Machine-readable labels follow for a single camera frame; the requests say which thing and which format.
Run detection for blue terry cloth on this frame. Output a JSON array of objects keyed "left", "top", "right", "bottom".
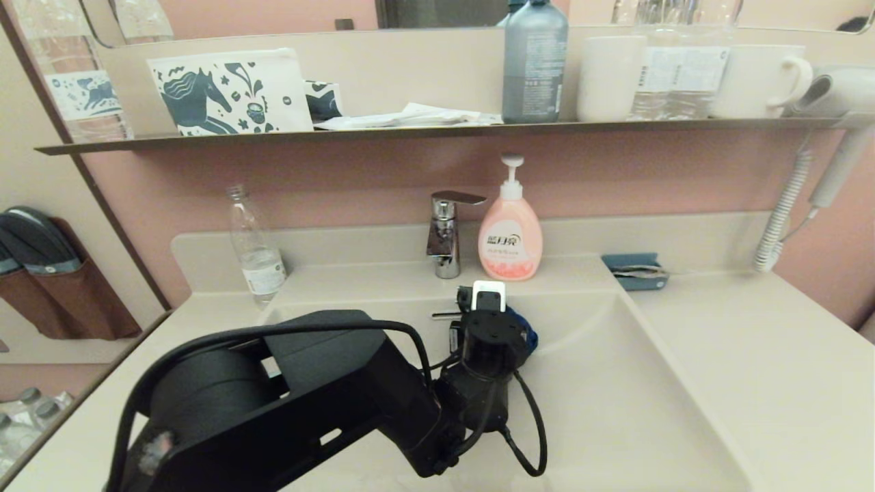
[{"left": 507, "top": 307, "right": 539, "bottom": 357}]

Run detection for chrome sink faucet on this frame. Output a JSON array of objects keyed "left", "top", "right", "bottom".
[{"left": 426, "top": 191, "right": 487, "bottom": 279}]

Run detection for beige moulded sink basin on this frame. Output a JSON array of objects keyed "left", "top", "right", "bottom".
[{"left": 147, "top": 256, "right": 759, "bottom": 492}]

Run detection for pink soap pump bottle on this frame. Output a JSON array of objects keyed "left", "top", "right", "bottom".
[{"left": 477, "top": 154, "right": 544, "bottom": 282}]

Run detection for teal blue box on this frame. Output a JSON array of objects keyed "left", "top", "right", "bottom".
[{"left": 602, "top": 254, "right": 671, "bottom": 292}]

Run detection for small clear water bottle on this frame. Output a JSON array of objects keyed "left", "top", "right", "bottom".
[{"left": 228, "top": 184, "right": 288, "bottom": 305}]

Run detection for white paper packets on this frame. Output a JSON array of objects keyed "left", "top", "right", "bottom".
[{"left": 314, "top": 102, "right": 504, "bottom": 131}]

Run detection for small blue print pouch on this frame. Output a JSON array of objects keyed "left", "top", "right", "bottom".
[{"left": 304, "top": 81, "right": 345, "bottom": 123}]

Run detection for grey toiletry bottle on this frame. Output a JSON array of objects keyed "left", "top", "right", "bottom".
[{"left": 502, "top": 0, "right": 569, "bottom": 124}]

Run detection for large horse print pouch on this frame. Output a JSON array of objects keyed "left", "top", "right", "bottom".
[{"left": 147, "top": 48, "right": 315, "bottom": 136}]

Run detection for shrink-wrapped water bottle pack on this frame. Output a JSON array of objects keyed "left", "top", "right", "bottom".
[{"left": 0, "top": 386, "right": 76, "bottom": 472}]

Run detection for white hair dryer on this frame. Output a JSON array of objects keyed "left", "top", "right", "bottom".
[{"left": 793, "top": 65, "right": 875, "bottom": 210}]

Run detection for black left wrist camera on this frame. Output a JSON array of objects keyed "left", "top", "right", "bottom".
[{"left": 457, "top": 279, "right": 530, "bottom": 377}]

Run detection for black looped camera cable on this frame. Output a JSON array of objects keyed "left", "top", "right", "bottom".
[{"left": 502, "top": 369, "right": 548, "bottom": 478}]

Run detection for dark metal wall shelf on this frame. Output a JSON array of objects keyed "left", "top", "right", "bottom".
[{"left": 36, "top": 119, "right": 875, "bottom": 155}]

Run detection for white handleless cup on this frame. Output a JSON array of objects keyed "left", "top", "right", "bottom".
[{"left": 576, "top": 36, "right": 648, "bottom": 123}]

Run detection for white coiled dryer cord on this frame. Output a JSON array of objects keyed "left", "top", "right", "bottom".
[{"left": 753, "top": 149, "right": 820, "bottom": 273}]

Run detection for wall mirror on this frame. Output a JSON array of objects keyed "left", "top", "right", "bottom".
[{"left": 79, "top": 0, "right": 875, "bottom": 47}]

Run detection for white mug with handle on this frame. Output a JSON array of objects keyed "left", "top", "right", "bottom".
[{"left": 711, "top": 44, "right": 814, "bottom": 120}]

